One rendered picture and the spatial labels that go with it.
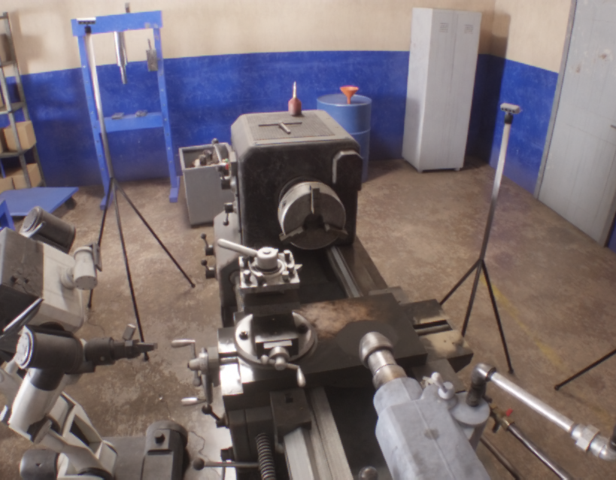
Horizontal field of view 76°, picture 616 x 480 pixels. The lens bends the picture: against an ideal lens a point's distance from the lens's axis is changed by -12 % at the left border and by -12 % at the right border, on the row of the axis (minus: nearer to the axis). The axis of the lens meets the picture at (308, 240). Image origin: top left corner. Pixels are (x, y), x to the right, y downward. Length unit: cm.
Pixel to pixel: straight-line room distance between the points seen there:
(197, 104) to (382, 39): 220
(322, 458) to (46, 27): 481
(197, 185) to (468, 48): 320
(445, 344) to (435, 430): 65
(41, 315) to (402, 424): 92
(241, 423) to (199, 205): 284
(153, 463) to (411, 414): 138
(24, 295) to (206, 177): 281
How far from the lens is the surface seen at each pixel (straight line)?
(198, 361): 143
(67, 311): 131
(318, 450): 125
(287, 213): 166
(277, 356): 122
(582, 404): 281
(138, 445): 218
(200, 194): 394
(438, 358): 147
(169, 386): 261
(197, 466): 145
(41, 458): 206
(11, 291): 125
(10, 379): 161
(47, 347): 121
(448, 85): 517
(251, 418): 137
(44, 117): 542
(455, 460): 88
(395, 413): 92
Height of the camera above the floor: 187
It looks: 30 degrees down
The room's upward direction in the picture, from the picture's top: straight up
